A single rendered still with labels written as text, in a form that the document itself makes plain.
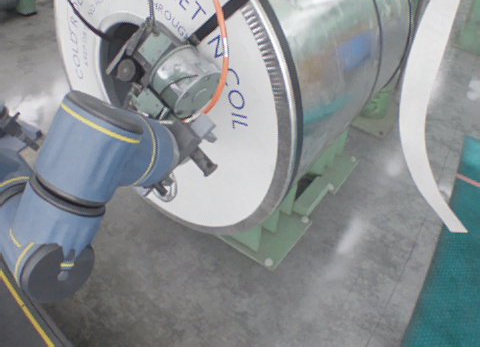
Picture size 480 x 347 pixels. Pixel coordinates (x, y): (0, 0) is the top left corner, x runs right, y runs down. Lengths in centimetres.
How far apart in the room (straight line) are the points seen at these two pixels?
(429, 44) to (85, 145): 44
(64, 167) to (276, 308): 124
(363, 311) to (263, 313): 43
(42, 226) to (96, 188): 8
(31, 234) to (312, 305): 128
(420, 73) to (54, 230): 51
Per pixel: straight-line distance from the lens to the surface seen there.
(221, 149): 104
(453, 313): 177
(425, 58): 50
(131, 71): 94
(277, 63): 79
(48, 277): 46
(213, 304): 151
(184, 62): 81
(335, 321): 154
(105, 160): 40
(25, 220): 45
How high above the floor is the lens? 135
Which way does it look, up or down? 41 degrees down
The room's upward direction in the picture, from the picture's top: 2 degrees clockwise
